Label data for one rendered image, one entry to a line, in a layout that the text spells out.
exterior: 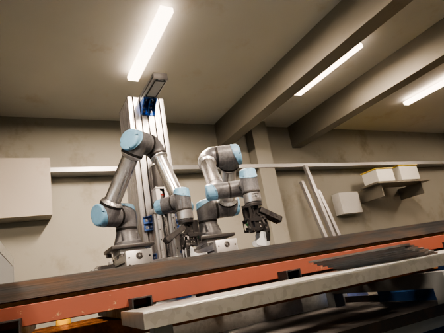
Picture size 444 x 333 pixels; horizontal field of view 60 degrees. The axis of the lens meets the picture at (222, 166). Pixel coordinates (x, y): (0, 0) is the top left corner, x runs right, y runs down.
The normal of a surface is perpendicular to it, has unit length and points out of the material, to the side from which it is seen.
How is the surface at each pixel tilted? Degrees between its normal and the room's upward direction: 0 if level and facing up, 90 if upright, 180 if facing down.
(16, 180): 90
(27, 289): 90
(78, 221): 90
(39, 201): 90
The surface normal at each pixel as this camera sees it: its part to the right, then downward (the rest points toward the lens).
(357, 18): -0.88, 0.02
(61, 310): 0.38, -0.33
